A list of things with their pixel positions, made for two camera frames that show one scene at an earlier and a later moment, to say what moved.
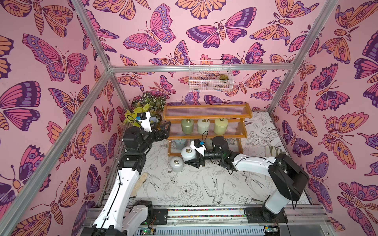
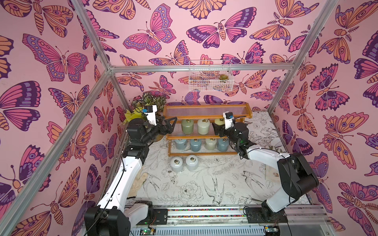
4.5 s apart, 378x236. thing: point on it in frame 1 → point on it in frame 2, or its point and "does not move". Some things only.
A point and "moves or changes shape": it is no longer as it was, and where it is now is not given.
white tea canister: (176, 163) does not move
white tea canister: (188, 153) moves or changes shape
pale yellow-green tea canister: (220, 126) does not move
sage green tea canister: (187, 126) does not move
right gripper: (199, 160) → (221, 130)
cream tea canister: (203, 126) does not move
